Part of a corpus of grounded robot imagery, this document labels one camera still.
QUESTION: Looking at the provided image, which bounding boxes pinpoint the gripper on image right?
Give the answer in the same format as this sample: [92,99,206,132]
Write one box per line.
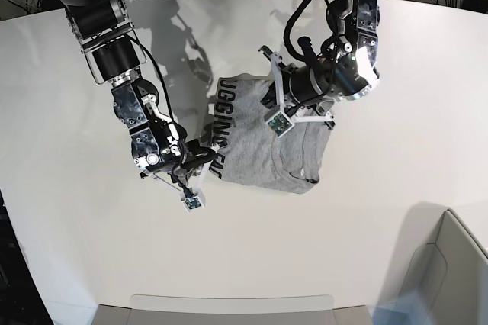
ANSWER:
[259,45,335,129]

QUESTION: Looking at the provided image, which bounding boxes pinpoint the grey chair at right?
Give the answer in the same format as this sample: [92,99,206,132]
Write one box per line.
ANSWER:
[393,210,487,324]

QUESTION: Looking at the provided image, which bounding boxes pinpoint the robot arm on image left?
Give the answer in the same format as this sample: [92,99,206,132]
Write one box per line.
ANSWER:
[60,0,219,210]

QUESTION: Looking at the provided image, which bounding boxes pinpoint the grey chair at front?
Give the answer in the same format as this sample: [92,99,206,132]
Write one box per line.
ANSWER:
[92,294,373,324]

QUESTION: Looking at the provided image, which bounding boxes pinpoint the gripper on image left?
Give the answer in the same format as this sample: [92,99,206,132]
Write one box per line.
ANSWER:
[139,140,221,199]

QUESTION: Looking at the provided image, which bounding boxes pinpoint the grey T-shirt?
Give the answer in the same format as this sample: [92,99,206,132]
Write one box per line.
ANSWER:
[210,74,331,194]

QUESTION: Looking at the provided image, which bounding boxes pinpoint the grey chair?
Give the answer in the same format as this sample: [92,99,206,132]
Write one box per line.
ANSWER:
[92,294,373,324]
[393,210,487,324]

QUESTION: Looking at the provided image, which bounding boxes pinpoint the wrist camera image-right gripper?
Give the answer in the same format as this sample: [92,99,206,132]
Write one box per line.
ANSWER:
[264,109,294,138]

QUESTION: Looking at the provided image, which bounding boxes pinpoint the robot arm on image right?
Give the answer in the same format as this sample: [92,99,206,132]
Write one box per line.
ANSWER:
[260,0,380,137]

